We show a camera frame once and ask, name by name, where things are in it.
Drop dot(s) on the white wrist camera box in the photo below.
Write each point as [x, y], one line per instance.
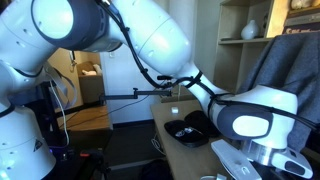
[233, 160]

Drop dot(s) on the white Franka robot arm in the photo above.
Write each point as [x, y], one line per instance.
[160, 36]

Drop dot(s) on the white ceramic vase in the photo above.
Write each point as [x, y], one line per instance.
[250, 30]

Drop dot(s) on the grey knitted cardigan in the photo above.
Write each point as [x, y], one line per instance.
[290, 63]

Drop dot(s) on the wall intercom phone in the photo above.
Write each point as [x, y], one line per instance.
[72, 58]

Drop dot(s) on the black zip case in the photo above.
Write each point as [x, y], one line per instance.
[186, 133]

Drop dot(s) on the wooden side table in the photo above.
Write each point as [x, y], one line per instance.
[90, 120]

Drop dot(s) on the stack of books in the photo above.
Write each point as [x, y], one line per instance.
[301, 23]

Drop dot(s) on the wooden shelf unit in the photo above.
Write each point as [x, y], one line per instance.
[230, 60]

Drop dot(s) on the beige armchair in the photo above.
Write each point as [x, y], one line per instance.
[90, 83]

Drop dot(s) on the plush toy figure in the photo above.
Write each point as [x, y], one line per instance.
[300, 4]

